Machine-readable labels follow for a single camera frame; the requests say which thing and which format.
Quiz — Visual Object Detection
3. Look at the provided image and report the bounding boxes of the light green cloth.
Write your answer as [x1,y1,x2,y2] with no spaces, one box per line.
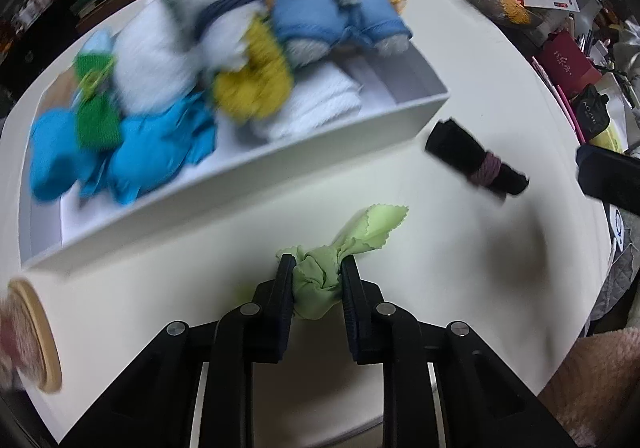
[277,204,409,320]

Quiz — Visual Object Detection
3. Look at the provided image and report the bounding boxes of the white rolled plush towel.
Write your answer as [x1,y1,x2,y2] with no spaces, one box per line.
[113,0,215,116]

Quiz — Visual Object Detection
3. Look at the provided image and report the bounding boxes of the glass dome wooden base flowers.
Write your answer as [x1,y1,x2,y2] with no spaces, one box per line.
[1,278,62,394]

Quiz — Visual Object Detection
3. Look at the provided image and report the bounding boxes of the dark sideboard cabinet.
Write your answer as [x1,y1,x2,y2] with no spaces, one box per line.
[1,0,136,100]

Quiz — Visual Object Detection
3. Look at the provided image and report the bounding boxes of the red gift box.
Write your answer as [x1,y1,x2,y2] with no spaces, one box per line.
[535,30,602,99]

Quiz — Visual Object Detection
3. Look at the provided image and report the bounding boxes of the black cloth purple band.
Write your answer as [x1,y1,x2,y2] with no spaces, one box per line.
[425,119,529,199]

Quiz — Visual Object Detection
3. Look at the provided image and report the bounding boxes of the green ribbon bow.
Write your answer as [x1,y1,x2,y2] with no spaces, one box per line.
[74,52,122,151]

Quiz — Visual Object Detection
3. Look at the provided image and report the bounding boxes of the white tray under gripper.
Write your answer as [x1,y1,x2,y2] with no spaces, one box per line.
[196,359,446,448]

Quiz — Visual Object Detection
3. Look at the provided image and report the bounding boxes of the white plush bunny denim overalls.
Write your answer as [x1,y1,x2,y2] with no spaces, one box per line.
[270,0,412,68]

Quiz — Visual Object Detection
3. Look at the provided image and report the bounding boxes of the blue fabric doll clothing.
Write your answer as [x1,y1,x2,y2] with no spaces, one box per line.
[27,29,219,207]

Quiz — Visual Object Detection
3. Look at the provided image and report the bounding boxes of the white knit rolled towel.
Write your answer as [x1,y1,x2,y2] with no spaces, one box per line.
[250,61,362,142]

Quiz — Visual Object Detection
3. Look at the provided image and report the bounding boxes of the yellow grey towel bundle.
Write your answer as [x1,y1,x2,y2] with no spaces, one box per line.
[168,0,294,123]

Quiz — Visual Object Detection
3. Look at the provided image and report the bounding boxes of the white shallow cardboard box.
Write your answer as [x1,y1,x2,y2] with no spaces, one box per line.
[18,47,450,272]

